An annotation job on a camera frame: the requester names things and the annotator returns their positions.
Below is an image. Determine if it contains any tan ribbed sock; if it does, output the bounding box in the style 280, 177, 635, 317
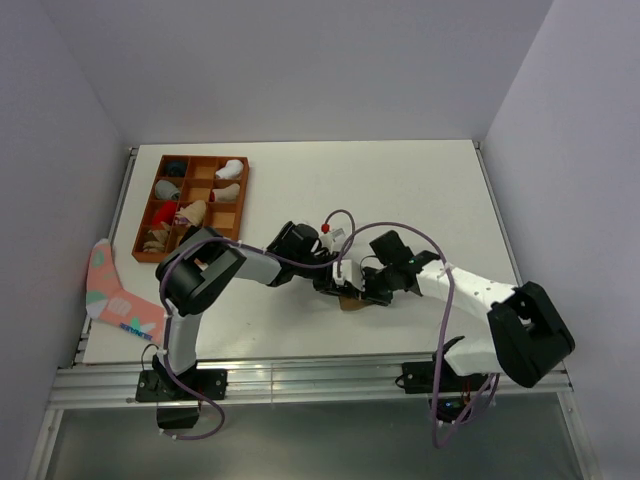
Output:
338, 296, 371, 312

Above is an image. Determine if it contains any brown compartment sock tray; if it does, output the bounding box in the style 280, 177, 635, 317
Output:
132, 155, 250, 263

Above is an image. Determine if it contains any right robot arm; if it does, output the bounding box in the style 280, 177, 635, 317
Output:
363, 230, 576, 390

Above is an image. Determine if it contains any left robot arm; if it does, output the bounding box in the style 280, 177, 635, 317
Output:
156, 221, 338, 399

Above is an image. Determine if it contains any cream rolled sock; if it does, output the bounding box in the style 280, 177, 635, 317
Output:
210, 183, 241, 203

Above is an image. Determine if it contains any white rolled sock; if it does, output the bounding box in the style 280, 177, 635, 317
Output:
215, 159, 244, 180

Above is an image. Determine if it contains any beige rolled sock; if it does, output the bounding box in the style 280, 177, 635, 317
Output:
174, 200, 207, 227

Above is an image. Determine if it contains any red rolled sock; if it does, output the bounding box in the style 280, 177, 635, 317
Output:
151, 201, 178, 226

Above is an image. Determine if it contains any tan patterned rolled sock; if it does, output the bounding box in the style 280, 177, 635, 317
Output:
142, 223, 171, 253

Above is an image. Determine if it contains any grey rolled sock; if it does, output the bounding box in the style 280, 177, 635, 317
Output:
154, 179, 181, 201

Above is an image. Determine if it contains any dark teal rolled sock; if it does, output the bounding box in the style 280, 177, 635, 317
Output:
164, 160, 188, 177

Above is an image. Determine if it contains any pink patterned sock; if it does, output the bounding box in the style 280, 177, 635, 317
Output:
85, 239, 165, 345

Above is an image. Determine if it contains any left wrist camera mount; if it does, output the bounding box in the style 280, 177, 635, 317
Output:
319, 223, 347, 253

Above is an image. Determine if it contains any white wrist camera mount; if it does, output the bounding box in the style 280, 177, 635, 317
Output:
332, 259, 364, 291

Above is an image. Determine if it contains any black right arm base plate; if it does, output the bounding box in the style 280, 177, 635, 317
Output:
394, 360, 488, 394

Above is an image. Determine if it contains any aluminium frame rail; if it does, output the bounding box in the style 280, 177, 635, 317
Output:
47, 349, 574, 411

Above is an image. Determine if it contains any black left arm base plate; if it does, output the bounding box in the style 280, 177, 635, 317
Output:
135, 367, 229, 404

